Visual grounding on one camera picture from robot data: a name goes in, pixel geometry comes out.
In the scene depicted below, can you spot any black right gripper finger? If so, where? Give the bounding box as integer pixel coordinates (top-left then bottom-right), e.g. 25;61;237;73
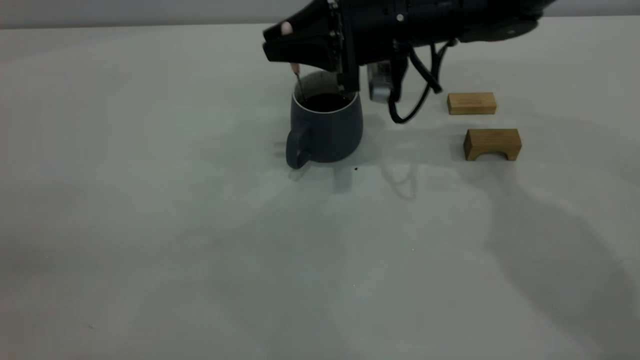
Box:
263;34;336;72
263;0;333;45

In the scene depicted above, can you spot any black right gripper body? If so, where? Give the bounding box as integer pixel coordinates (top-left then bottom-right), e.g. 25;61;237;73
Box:
329;0;462;92

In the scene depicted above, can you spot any pink handled metal spoon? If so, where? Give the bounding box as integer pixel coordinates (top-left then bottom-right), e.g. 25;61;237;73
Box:
280;22;307;103

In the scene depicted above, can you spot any dark grey ceramic mug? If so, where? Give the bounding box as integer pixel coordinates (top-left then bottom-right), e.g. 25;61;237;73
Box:
285;71;364;170

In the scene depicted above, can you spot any flat rectangular wooden block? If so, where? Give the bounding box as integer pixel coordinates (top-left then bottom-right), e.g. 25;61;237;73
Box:
446;92;497;116

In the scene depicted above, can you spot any arched wooden block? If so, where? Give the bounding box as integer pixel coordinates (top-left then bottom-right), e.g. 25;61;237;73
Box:
463;128;522;162

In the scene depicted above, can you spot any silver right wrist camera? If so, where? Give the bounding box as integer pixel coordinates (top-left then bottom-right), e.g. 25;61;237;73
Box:
367;60;399;105

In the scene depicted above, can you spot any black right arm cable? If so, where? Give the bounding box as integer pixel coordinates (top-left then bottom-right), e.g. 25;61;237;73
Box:
387;40;459;125

